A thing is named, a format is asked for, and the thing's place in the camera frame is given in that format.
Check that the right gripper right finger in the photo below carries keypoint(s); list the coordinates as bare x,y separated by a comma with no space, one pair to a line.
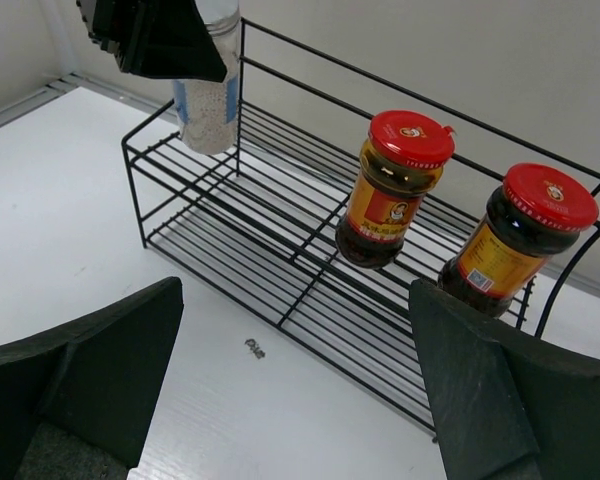
505,404

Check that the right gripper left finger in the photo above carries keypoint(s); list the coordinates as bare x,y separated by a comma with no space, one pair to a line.
77,400

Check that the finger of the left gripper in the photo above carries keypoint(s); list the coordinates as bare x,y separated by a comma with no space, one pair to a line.
162,40

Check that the silver lid blue label jar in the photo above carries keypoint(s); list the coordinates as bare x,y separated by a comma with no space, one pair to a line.
207,111

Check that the red lid sauce jar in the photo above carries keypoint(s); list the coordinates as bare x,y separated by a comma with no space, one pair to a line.
400,162
536,213

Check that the small dark table mark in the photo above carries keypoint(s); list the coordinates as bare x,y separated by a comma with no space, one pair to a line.
255,348

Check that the black wire rack shelf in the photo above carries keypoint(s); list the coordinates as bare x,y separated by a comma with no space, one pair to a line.
257,223

